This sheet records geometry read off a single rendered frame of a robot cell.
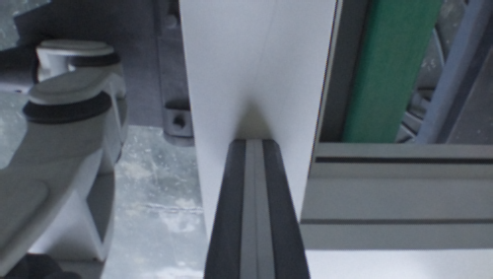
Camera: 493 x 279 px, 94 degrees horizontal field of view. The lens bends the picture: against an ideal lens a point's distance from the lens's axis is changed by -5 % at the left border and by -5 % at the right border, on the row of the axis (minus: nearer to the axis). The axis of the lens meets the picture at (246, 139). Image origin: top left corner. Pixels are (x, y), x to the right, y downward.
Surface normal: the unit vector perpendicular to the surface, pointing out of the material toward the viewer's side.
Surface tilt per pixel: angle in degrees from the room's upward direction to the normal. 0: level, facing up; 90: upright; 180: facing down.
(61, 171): 90
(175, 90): 0
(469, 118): 0
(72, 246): 3
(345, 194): 90
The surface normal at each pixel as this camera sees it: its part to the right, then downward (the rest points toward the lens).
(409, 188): 0.00, -0.86
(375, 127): -0.02, 0.51
